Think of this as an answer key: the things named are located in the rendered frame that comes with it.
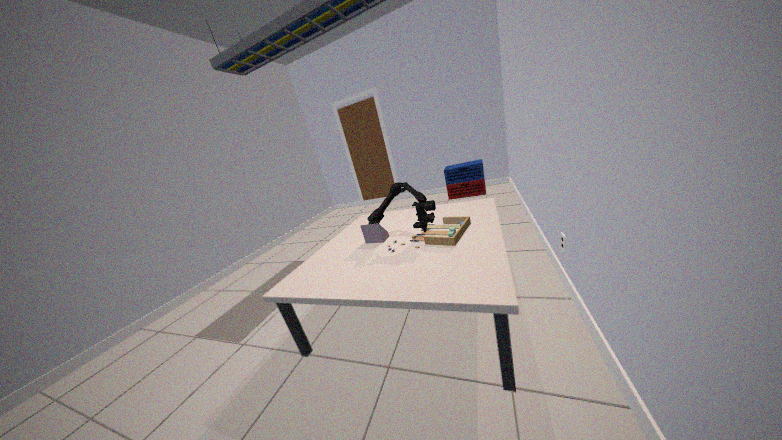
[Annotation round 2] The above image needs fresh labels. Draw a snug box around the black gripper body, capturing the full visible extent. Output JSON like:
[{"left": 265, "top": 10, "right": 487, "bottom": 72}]
[{"left": 413, "top": 211, "right": 426, "bottom": 228}]

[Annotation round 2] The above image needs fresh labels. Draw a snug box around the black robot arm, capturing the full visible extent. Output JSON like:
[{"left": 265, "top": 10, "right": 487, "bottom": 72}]
[{"left": 367, "top": 182, "right": 436, "bottom": 224}]

